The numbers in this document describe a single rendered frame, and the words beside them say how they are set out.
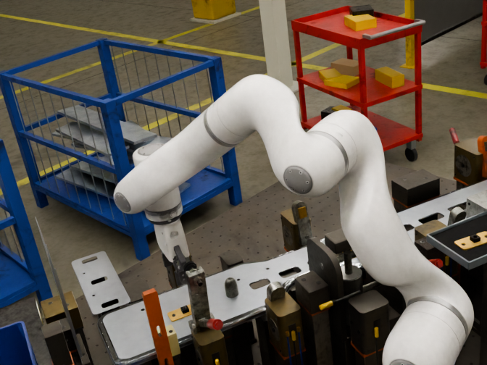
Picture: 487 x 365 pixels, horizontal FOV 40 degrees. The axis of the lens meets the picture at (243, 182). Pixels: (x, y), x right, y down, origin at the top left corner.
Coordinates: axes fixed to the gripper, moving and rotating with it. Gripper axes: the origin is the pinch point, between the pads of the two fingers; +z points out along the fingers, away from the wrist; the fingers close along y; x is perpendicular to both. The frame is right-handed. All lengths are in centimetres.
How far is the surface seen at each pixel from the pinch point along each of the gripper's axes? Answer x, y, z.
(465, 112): -297, 235, 112
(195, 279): 0.6, -17.5, -8.3
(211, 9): -274, 683, 96
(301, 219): -40.4, 12.6, 6.4
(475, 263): -53, -41, -4
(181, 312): 0.9, -0.1, 11.9
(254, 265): -22.9, 8.0, 12.2
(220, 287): -11.4, 4.3, 12.2
